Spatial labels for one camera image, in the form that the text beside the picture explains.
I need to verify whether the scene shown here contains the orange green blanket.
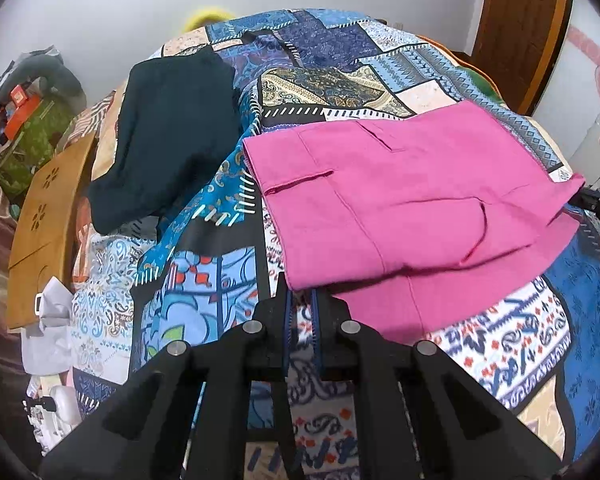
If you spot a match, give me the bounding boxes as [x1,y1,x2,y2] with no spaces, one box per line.
[418,35,505,104]

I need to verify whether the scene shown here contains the wooden lap desk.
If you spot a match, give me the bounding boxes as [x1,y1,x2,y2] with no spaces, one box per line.
[6,133,96,330]

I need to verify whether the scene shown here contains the dark folded garment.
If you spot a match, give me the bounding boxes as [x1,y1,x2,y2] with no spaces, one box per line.
[87,46,240,234]

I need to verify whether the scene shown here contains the brown wooden door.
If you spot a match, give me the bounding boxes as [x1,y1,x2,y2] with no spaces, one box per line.
[455,0,572,115]

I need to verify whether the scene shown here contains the green storage bag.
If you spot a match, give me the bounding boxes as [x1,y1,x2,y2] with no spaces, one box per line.
[0,96,74,200]

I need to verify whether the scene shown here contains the yellow foam headboard tube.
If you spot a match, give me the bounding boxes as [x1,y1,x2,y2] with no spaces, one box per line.
[183,6,235,32]

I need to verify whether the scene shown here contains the pink pants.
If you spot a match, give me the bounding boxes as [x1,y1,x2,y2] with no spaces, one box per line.
[244,101,583,342]

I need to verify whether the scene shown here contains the orange box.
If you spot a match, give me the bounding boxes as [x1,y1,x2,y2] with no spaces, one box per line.
[5,84,42,141]

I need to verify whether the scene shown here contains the blue patchwork bedspread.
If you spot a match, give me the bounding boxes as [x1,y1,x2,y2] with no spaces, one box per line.
[72,9,600,478]

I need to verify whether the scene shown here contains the white wardrobe sliding door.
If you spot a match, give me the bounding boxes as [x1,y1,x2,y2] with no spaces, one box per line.
[532,0,600,157]

